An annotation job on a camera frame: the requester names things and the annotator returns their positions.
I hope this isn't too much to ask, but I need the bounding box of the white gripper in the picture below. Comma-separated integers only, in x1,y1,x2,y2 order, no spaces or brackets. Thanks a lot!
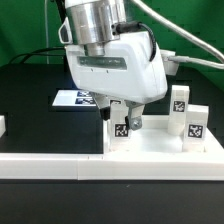
66,31,167,131

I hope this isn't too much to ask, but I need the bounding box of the black cable on table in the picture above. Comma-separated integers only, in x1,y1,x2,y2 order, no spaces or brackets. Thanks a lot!
7,46,68,65

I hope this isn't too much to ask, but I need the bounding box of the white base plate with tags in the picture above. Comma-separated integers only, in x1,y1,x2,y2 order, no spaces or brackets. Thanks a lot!
52,90,96,107

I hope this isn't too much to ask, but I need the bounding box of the white square table top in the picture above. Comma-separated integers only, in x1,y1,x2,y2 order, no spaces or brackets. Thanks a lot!
103,115,224,154

